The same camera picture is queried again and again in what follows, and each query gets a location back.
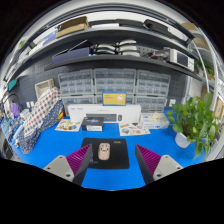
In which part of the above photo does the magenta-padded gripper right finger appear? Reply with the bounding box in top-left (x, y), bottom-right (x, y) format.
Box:
top-left (134, 143), bottom-right (184, 185)

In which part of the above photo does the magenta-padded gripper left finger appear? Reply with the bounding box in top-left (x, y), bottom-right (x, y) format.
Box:
top-left (43, 143), bottom-right (94, 187)

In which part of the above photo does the transparent pink computer mouse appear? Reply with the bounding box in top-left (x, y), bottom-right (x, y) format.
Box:
top-left (97, 142), bottom-right (112, 161)

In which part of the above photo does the black mouse pad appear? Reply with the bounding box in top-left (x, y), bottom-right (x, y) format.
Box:
top-left (80, 137), bottom-right (131, 170)

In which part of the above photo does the large sticker sheet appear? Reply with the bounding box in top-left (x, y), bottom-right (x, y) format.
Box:
top-left (118, 121), bottom-right (152, 137)

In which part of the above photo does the small sticker sheet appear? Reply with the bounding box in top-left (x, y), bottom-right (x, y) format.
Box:
top-left (54, 118), bottom-right (83, 133)

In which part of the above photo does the small black box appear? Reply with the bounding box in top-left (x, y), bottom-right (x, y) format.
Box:
top-left (81, 116), bottom-right (105, 132)

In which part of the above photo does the white keyboard box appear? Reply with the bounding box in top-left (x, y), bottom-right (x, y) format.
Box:
top-left (67, 103), bottom-right (143, 124)

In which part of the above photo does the green plant in white pot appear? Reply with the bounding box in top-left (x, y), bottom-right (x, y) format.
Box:
top-left (166, 91), bottom-right (221, 159)

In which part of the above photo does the patterned checkered cloth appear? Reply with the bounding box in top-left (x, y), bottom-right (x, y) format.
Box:
top-left (18, 86), bottom-right (65, 155)

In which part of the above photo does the yellow blue box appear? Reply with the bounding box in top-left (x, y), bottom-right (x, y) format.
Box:
top-left (101, 90), bottom-right (128, 107)

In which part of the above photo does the beige slatted crate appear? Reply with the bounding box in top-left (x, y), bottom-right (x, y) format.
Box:
top-left (34, 78), bottom-right (56, 100)

